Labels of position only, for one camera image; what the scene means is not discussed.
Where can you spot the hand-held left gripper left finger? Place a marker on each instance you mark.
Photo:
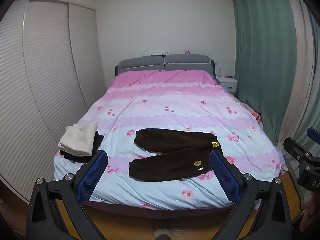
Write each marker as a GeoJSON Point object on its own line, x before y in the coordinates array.
{"type": "Point", "coordinates": [92, 175]}

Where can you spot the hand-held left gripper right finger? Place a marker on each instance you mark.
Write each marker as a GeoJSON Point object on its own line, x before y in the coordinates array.
{"type": "Point", "coordinates": [225, 177]}

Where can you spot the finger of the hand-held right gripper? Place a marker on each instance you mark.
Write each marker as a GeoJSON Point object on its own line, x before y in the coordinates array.
{"type": "Point", "coordinates": [292, 146]}
{"type": "Point", "coordinates": [313, 133]}

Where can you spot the dark brown pants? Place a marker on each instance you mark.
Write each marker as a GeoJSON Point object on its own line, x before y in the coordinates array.
{"type": "Point", "coordinates": [170, 167]}

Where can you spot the person's right hand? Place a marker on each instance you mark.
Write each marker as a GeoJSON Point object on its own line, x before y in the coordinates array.
{"type": "Point", "coordinates": [311, 215]}

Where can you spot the black folded cloth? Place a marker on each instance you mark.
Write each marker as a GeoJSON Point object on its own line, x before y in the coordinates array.
{"type": "Point", "coordinates": [97, 142]}

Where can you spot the white folded cloth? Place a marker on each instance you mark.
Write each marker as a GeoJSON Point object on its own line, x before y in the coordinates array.
{"type": "Point", "coordinates": [77, 140]}

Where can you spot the orange plush toy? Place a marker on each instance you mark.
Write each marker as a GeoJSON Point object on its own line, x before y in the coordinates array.
{"type": "Point", "coordinates": [257, 117]}

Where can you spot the beige curtain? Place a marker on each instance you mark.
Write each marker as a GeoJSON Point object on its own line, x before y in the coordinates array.
{"type": "Point", "coordinates": [300, 80]}

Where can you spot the pale pink bedsheet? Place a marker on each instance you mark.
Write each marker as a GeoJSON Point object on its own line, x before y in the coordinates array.
{"type": "Point", "coordinates": [250, 106]}

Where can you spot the bed with pink floral cover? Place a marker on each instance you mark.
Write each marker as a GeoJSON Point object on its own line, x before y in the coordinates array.
{"type": "Point", "coordinates": [175, 105]}

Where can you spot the white nightstand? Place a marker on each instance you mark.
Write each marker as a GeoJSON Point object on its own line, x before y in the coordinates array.
{"type": "Point", "coordinates": [228, 82]}

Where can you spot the white louvered wardrobe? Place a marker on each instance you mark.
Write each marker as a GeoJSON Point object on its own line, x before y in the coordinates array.
{"type": "Point", "coordinates": [45, 80]}

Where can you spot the bed with grey headboard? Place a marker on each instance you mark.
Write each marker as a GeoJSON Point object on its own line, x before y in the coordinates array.
{"type": "Point", "coordinates": [185, 61]}

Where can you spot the purple figurine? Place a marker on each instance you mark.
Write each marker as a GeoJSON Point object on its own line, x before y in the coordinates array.
{"type": "Point", "coordinates": [187, 51]}

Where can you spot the tissue box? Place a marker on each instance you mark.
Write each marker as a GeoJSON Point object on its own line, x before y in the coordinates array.
{"type": "Point", "coordinates": [145, 53]}

